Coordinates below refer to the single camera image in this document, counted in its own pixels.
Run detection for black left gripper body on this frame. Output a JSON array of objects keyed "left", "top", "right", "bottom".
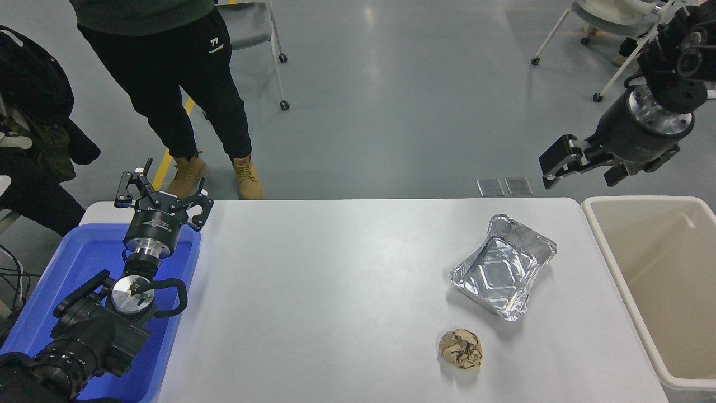
[{"left": 124, "top": 193, "right": 185, "bottom": 245}]

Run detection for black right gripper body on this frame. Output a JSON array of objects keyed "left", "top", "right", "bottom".
[{"left": 593, "top": 95, "right": 686, "bottom": 165}]

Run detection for blue plastic tray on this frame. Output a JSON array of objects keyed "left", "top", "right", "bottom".
[{"left": 0, "top": 223, "right": 202, "bottom": 403}]

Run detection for seated person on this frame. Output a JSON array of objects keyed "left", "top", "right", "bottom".
[
  {"left": 0, "top": 25, "right": 102, "bottom": 238},
  {"left": 581, "top": 22, "right": 655, "bottom": 67}
]

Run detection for large pale bin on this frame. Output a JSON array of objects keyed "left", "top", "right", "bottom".
[{"left": 582, "top": 195, "right": 716, "bottom": 403}]

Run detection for standing person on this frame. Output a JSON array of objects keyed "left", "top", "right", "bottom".
[{"left": 69, "top": 0, "right": 264, "bottom": 200}]

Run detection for silver foil tray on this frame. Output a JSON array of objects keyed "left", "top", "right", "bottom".
[{"left": 450, "top": 214, "right": 558, "bottom": 321}]

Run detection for grey wheeled chair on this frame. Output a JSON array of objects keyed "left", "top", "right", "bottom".
[{"left": 215, "top": 0, "right": 291, "bottom": 111}]

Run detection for crumpled tan paper ball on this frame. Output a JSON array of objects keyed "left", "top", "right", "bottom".
[{"left": 439, "top": 329, "right": 483, "bottom": 370}]

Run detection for black floor cables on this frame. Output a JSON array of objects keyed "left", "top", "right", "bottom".
[{"left": 0, "top": 243, "right": 43, "bottom": 314}]

